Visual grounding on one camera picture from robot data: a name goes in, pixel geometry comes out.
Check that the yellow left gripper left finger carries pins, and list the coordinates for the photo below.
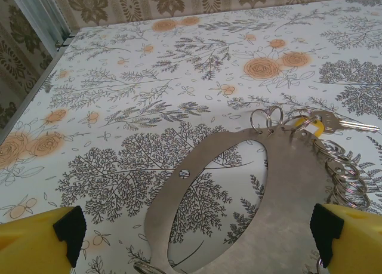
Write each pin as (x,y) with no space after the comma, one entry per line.
(30,247)

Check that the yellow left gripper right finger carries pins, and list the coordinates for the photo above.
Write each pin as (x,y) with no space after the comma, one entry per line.
(358,244)

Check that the yellow key tag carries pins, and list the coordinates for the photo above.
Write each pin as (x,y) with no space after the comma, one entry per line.
(318,130)

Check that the transparent plastic bag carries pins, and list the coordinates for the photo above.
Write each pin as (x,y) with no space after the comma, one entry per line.
(292,181)

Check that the aluminium frame post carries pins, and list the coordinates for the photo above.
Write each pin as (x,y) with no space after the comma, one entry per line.
(44,14)

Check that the silver key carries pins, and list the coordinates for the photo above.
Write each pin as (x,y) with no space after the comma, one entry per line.
(328,121)

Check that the aluminium table edge rail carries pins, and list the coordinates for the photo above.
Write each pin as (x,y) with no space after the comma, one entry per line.
(30,92)

